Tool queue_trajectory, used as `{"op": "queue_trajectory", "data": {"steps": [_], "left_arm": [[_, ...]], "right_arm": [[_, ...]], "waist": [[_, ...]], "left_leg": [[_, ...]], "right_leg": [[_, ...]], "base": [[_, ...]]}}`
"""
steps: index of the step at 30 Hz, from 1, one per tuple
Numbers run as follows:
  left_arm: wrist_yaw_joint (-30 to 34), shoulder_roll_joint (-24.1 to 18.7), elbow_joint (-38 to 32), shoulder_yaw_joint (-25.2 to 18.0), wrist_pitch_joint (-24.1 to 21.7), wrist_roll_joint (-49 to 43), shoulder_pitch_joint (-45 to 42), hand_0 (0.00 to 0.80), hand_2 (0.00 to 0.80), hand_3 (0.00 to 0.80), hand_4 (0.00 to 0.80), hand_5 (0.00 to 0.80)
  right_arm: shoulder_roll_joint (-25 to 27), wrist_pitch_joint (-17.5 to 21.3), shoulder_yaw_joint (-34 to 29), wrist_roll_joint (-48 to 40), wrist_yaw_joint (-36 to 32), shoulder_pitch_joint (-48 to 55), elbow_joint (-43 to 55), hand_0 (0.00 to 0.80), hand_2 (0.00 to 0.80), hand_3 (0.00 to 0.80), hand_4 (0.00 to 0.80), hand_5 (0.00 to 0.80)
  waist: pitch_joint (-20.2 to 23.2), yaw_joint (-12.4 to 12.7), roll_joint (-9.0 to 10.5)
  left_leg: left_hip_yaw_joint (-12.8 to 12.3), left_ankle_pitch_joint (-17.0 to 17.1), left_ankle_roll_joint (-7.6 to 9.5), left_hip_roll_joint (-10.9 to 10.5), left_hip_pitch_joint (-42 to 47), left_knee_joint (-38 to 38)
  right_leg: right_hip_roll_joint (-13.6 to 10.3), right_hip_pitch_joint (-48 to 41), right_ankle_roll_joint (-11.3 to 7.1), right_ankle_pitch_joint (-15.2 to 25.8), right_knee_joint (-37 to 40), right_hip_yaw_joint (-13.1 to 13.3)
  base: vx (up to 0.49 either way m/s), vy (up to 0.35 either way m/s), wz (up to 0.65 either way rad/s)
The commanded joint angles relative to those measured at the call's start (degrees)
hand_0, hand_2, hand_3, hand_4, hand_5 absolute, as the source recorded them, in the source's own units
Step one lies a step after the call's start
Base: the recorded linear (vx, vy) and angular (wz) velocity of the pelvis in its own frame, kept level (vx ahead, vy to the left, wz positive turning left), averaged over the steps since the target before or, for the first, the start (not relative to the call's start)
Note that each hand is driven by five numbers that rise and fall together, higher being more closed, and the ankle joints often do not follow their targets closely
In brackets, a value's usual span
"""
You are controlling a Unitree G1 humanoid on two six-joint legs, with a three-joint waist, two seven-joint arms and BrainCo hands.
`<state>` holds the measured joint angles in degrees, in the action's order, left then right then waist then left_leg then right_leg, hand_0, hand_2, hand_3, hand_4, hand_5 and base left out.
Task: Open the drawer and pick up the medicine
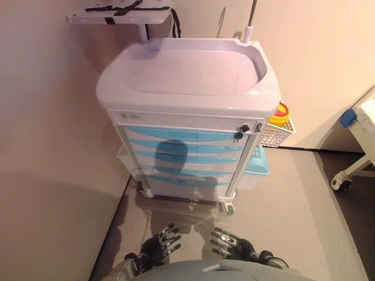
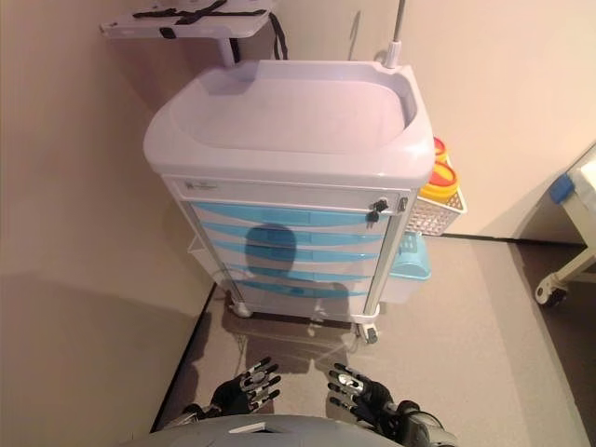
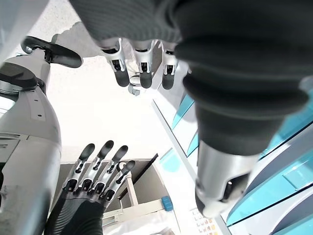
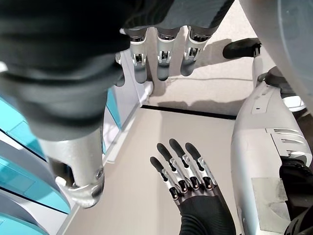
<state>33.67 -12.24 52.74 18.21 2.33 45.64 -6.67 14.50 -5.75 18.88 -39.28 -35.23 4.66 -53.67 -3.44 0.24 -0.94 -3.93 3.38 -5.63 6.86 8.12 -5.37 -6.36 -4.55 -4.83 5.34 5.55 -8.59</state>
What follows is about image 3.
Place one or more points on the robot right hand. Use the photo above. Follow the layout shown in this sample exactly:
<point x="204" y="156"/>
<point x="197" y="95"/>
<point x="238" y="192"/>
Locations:
<point x="75" y="215"/>

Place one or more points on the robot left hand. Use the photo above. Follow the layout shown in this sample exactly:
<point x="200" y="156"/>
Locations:
<point x="232" y="73"/>

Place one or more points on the blue tape piece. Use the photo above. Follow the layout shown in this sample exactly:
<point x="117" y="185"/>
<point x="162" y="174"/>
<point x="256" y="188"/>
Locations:
<point x="167" y="203"/>

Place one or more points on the grey cart caster wheel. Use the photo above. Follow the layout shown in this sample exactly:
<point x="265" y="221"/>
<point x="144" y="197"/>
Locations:
<point x="134" y="90"/>

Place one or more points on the robot right leg silver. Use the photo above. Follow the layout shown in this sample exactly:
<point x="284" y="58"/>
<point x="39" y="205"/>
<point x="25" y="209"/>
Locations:
<point x="36" y="117"/>

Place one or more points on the white medical cart blue drawers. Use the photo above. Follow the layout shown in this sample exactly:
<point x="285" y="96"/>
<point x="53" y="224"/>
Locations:
<point x="281" y="176"/>

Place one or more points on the white perforated basket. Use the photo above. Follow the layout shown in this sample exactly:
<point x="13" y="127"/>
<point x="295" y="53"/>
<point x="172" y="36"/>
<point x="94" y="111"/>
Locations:
<point x="203" y="227"/>

